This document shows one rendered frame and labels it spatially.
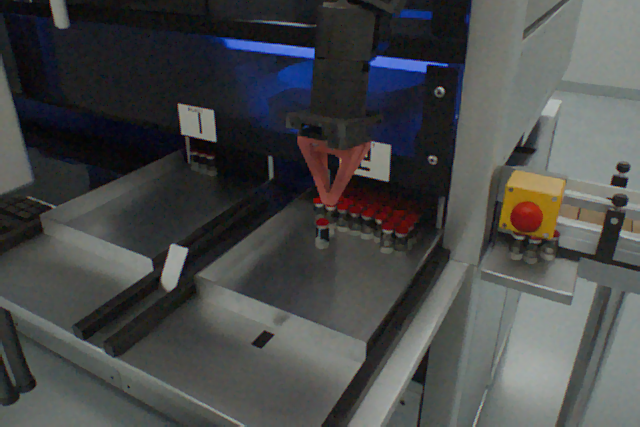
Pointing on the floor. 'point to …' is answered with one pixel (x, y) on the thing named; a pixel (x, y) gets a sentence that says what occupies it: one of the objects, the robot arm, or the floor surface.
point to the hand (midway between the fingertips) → (329, 196)
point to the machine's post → (477, 160)
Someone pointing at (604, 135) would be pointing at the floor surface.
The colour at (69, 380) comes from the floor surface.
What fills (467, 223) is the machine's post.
